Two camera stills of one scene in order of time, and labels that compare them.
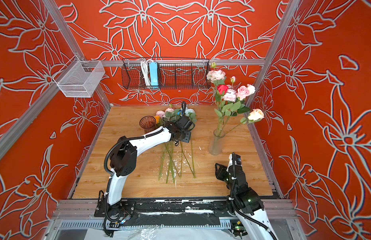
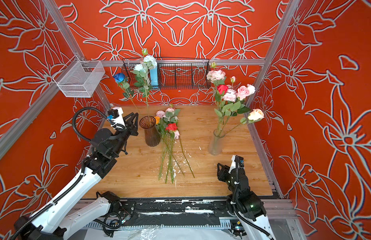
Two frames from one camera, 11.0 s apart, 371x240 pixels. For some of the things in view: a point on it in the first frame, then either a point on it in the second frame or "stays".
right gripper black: [220, 173] stays
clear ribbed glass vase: [216, 148] stays
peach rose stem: [255, 115] stays
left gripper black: [188, 136] to [130, 128]
